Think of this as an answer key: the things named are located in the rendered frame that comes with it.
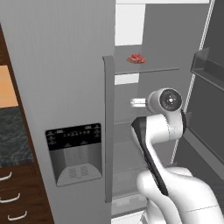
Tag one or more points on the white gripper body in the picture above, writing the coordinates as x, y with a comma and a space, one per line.
137, 102

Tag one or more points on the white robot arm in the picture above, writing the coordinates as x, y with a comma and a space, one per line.
186, 198

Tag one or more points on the red raw steak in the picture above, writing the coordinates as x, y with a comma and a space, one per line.
136, 59

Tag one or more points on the glass fridge shelf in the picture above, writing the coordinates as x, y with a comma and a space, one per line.
151, 62

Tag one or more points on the grey fridge interior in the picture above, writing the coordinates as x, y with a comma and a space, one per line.
157, 35

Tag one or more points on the open grey fridge door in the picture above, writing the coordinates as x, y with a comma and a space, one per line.
207, 131

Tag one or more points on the dark fridge door bin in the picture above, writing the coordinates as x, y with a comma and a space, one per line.
208, 68

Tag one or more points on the grey fridge door with dispenser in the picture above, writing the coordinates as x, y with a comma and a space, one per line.
64, 73

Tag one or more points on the black water dispenser panel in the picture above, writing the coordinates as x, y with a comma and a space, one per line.
74, 153

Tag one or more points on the dark wood drawer front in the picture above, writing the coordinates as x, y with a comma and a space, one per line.
32, 215
26, 198
20, 178

